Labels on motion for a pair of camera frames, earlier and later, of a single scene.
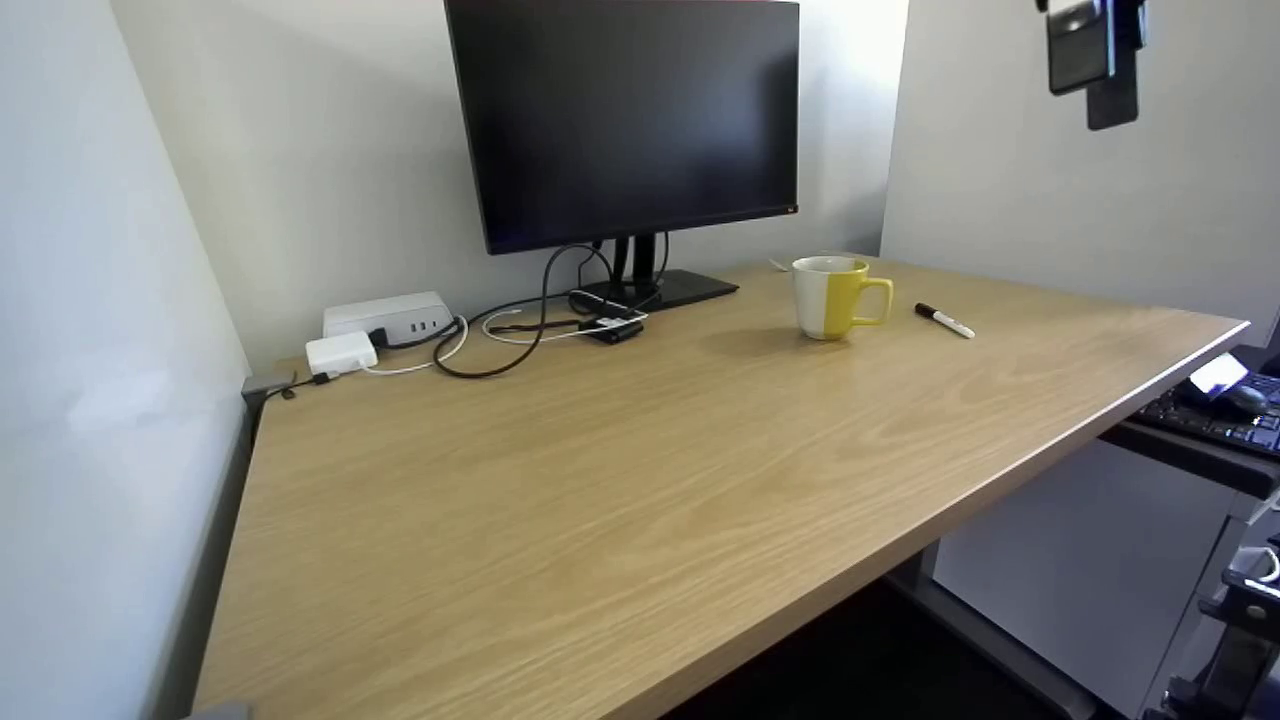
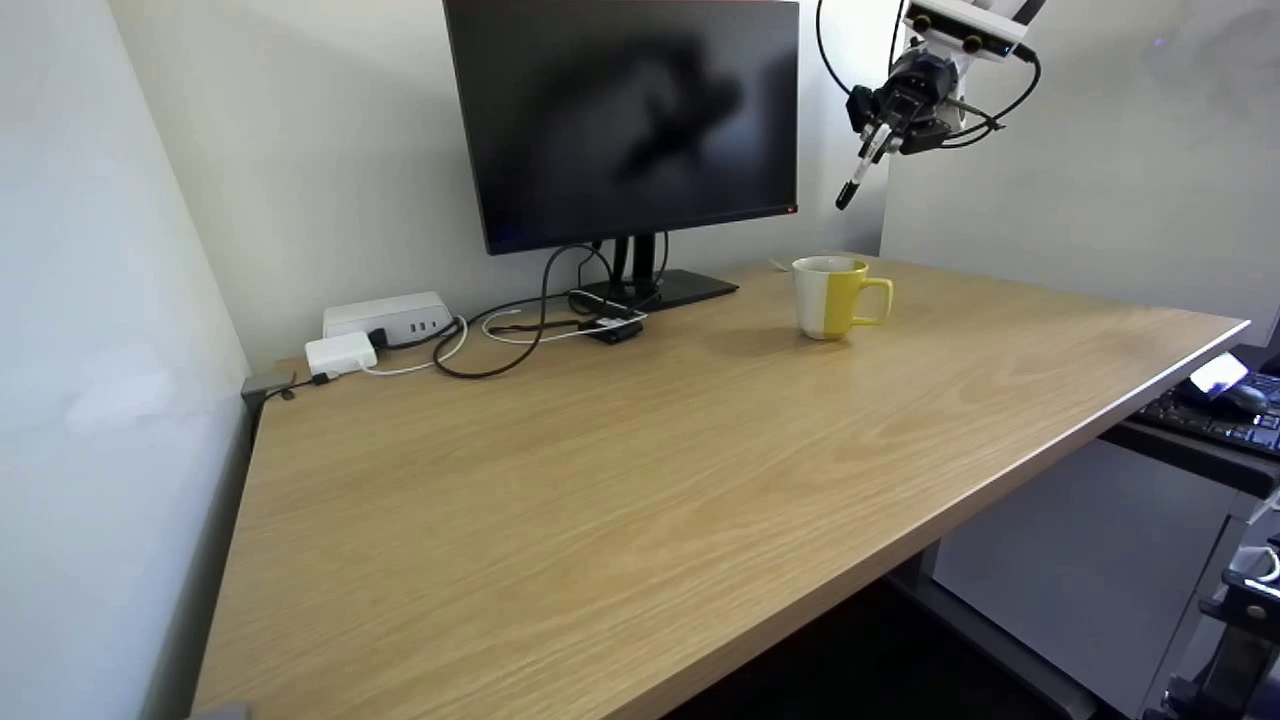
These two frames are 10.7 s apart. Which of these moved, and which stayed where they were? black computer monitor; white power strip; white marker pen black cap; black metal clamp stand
Moved: white marker pen black cap
Stayed: black metal clamp stand; white power strip; black computer monitor
